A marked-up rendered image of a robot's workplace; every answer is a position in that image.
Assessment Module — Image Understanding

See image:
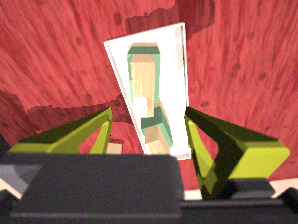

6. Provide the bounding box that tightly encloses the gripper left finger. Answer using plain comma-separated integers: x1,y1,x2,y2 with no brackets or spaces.
6,107,113,154

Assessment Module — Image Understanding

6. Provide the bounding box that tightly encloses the white shallow rectangular tray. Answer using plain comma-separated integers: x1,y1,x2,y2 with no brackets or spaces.
104,23,191,160

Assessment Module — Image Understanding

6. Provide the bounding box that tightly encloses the tan box with green band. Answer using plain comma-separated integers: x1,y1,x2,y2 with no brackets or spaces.
106,143,122,154
126,42,161,117
140,98,174,154

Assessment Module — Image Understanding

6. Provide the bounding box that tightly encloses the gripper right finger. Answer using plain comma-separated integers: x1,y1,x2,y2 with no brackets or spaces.
184,106,290,199

